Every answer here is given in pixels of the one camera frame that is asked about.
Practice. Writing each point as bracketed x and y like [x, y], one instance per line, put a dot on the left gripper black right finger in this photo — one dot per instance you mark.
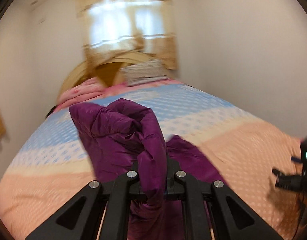
[213, 210]

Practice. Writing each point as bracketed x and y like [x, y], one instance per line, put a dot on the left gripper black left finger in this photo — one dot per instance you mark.
[98, 211]

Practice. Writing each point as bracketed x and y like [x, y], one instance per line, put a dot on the purple puffer jacket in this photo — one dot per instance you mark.
[124, 132]

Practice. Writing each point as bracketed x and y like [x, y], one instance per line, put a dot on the person's right hand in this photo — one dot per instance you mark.
[302, 221]

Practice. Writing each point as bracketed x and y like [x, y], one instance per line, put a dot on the pink folded blanket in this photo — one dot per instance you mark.
[87, 90]

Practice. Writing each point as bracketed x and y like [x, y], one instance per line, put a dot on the cream wooden headboard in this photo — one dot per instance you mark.
[105, 71]

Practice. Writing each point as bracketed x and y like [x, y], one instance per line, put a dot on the striped grey pillow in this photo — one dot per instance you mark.
[144, 72]

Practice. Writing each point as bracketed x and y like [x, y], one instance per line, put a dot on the beige curtain behind bed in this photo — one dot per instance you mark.
[113, 27]

